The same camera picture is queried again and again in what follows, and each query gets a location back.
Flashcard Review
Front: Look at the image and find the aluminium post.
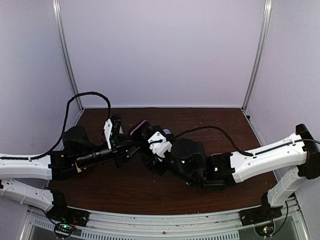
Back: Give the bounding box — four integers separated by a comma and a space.
52, 0, 79, 96
241, 0, 273, 112

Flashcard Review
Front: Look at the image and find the front aluminium rail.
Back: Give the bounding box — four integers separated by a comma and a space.
21, 197, 310, 240

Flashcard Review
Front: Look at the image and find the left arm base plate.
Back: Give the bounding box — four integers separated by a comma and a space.
46, 206, 90, 227

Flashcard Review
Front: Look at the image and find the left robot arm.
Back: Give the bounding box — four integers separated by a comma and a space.
0, 126, 137, 222

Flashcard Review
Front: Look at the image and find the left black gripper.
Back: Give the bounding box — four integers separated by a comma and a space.
75, 133, 145, 169

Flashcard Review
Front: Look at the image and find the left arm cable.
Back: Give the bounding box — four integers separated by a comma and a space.
0, 91, 112, 162

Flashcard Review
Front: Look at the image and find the right aluminium post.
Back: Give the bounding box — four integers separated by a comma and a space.
241, 0, 273, 112

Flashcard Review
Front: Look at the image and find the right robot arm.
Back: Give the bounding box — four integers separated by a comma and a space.
140, 121, 320, 221

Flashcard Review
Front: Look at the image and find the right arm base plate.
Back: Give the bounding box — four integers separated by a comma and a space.
239, 206, 282, 226

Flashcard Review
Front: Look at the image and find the black phone case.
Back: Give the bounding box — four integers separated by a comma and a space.
127, 120, 150, 142

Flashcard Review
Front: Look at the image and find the purple-edged phone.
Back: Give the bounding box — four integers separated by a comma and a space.
128, 120, 156, 143

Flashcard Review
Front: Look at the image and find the left aluminium post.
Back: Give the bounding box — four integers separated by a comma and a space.
52, 0, 79, 96

